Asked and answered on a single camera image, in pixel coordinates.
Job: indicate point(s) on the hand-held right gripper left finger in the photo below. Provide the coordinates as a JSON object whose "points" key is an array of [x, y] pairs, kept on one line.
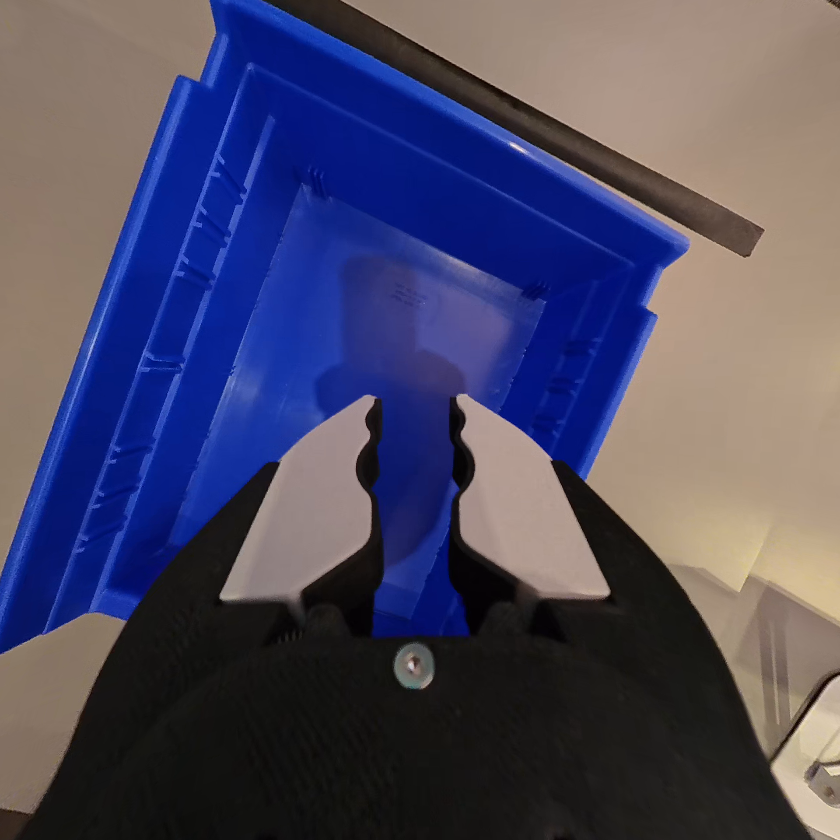
{"points": [[308, 525]]}

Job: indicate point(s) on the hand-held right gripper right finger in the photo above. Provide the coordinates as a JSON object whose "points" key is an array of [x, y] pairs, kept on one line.
{"points": [[525, 525]]}

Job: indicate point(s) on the blue plastic bin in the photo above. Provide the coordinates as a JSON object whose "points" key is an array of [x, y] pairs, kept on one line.
{"points": [[197, 328]]}

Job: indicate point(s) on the white plastic object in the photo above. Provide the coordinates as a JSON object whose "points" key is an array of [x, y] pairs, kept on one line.
{"points": [[807, 728]]}

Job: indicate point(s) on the black rubber strip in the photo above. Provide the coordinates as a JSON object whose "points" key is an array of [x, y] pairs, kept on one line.
{"points": [[590, 159]]}

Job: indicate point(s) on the grey metal plug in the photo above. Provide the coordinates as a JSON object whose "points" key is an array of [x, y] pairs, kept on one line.
{"points": [[820, 778]]}

